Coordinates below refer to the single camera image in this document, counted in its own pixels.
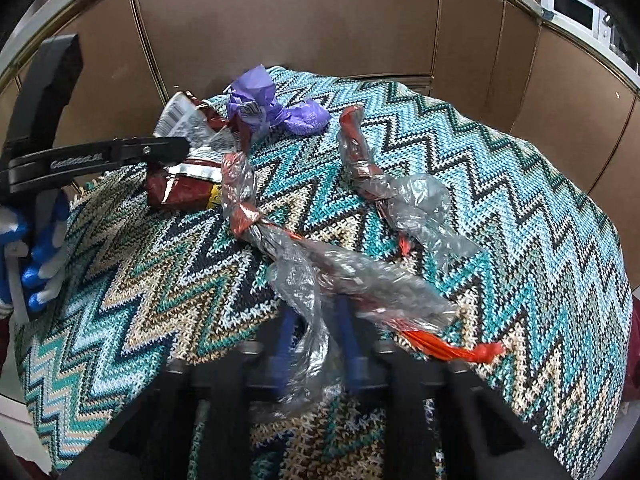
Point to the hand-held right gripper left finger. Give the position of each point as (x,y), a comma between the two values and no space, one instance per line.
(286,345)

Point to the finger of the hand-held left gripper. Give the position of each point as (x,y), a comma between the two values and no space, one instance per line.
(160,149)

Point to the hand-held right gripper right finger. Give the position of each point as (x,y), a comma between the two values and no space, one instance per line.
(351,352)

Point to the brown snack wrapper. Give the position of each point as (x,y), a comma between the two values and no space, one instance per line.
(175,190)

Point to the clear plastic wrapper orange end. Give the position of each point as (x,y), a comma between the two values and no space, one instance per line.
(350,270)

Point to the person's left hand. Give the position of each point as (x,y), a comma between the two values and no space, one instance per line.
(40,255)

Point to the purple plastic wrapper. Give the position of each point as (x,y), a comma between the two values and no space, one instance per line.
(250,95)
(305,117)

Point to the clear plastic wrapper brown twist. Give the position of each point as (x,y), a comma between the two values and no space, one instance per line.
(415,195)

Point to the zigzag knitted blanket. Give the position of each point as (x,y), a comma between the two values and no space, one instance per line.
(500,210)

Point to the white microwave oven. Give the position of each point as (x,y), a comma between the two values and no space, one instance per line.
(570,7)

